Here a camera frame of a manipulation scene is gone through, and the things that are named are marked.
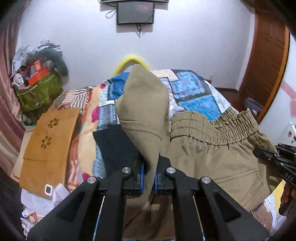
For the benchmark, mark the brown wooden door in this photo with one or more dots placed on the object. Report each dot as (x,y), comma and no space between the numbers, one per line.
(268,58)

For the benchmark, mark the wooden lap desk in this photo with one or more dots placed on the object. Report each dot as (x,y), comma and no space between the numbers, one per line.
(46,155)

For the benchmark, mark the right hand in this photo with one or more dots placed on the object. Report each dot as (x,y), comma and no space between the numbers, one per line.
(287,199)

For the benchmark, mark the blue patchwork bedspread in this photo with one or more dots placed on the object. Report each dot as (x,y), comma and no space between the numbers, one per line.
(187,92)

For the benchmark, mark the orange floral blanket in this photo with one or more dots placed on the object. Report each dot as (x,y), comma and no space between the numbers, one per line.
(82,153)

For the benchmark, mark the yellow curved headrest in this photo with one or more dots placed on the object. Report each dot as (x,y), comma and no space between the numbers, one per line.
(130,59)

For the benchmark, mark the white small device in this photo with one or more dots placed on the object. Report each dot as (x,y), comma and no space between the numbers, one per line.
(48,190)

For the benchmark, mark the green storage bag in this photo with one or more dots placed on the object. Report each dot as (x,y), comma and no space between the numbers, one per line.
(42,93)

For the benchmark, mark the black folded garment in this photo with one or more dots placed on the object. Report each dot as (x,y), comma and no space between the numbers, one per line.
(114,151)

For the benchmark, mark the orange box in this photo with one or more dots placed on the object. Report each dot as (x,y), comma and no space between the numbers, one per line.
(38,71)

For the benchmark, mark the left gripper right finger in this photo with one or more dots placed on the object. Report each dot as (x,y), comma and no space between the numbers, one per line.
(202,210)

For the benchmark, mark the white crumpled cloth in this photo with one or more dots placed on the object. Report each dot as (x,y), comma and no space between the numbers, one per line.
(41,205)

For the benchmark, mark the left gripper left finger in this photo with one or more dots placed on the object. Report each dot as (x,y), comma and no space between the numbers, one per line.
(95,209)

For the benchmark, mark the small wall monitor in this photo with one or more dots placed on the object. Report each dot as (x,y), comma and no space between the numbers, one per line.
(135,12)

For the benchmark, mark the khaki pants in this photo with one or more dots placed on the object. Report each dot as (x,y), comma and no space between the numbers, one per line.
(221,149)

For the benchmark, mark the striped pink curtain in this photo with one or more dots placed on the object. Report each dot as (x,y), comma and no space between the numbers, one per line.
(12,128)

